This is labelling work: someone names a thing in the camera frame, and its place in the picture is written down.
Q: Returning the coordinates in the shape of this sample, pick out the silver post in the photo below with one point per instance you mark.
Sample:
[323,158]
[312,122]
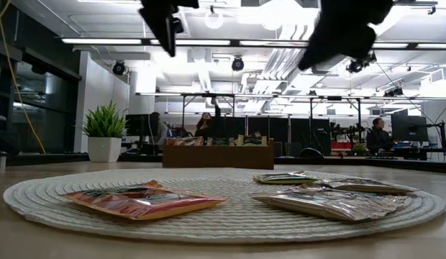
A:
[1,162]

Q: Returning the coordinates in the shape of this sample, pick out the wooden three-compartment box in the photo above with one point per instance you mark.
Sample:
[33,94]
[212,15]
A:
[219,158]

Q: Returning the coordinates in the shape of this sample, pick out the large black monitor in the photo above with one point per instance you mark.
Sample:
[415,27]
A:
[409,127]

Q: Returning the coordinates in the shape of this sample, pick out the black chair back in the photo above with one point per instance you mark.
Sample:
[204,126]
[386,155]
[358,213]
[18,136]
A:
[310,153]

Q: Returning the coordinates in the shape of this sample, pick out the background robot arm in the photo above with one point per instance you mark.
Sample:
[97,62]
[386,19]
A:
[347,129]

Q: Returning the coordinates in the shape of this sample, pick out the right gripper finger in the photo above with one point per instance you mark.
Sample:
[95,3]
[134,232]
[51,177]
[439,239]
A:
[363,43]
[320,54]

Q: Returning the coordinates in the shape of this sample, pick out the black aluminium table frame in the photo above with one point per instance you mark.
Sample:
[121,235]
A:
[64,157]

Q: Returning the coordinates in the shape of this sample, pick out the large silver foil packet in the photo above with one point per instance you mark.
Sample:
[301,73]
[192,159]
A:
[331,205]

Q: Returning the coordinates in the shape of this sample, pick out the green lemon tea sachet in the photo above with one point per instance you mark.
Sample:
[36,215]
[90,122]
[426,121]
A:
[286,178]
[252,140]

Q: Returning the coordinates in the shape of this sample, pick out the black ceiling camera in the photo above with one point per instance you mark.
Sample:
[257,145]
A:
[238,64]
[359,64]
[119,67]
[393,91]

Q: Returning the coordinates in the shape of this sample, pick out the green plant in white pot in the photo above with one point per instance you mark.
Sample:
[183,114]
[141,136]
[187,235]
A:
[104,149]

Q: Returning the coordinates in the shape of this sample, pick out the seated person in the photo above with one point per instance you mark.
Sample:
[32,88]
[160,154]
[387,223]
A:
[206,126]
[156,127]
[379,138]

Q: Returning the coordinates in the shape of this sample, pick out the small black monitor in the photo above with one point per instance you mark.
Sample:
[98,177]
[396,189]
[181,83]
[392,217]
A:
[138,124]

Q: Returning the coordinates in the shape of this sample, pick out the white round woven placemat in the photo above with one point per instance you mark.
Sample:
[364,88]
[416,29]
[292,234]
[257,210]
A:
[237,223]

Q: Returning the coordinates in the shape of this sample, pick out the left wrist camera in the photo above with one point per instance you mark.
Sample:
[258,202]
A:
[178,25]

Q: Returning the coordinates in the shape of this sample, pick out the silver packet far right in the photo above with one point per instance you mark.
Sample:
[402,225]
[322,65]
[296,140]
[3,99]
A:
[367,186]

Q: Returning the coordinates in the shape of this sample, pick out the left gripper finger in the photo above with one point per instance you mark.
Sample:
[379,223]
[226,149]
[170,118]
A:
[162,28]

